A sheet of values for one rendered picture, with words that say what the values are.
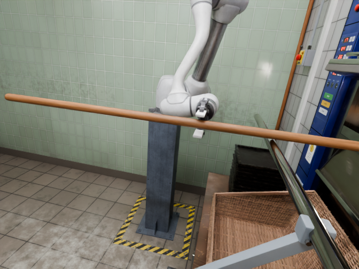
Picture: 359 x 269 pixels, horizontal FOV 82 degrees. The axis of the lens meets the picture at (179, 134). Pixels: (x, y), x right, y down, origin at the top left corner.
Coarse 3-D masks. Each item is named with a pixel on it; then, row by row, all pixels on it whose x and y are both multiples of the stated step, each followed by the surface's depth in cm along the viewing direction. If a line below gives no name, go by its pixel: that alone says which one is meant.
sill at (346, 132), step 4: (344, 128) 90; (348, 128) 87; (352, 128) 86; (356, 128) 87; (344, 132) 89; (348, 132) 86; (352, 132) 84; (356, 132) 81; (348, 136) 86; (352, 136) 84; (356, 136) 81; (352, 140) 83; (356, 140) 81
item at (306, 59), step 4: (300, 52) 138; (304, 52) 132; (308, 52) 131; (312, 52) 130; (304, 56) 132; (308, 56) 132; (312, 56) 131; (300, 60) 136; (304, 60) 133; (308, 60) 132; (312, 60) 132; (296, 64) 142; (300, 64) 135; (304, 64) 134; (308, 64) 133
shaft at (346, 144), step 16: (16, 96) 82; (96, 112) 76; (112, 112) 74; (128, 112) 73; (144, 112) 73; (208, 128) 69; (224, 128) 67; (240, 128) 66; (256, 128) 66; (320, 144) 63; (336, 144) 62; (352, 144) 61
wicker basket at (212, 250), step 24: (240, 192) 107; (264, 192) 104; (312, 192) 99; (216, 216) 114; (240, 216) 111; (264, 216) 109; (288, 216) 106; (216, 240) 99; (240, 240) 100; (264, 240) 101; (336, 240) 76; (264, 264) 90; (288, 264) 90; (312, 264) 83
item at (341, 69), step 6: (330, 66) 81; (336, 66) 76; (342, 66) 72; (348, 66) 69; (354, 66) 66; (336, 72) 80; (342, 72) 73; (348, 72) 68; (354, 72) 65; (354, 78) 81
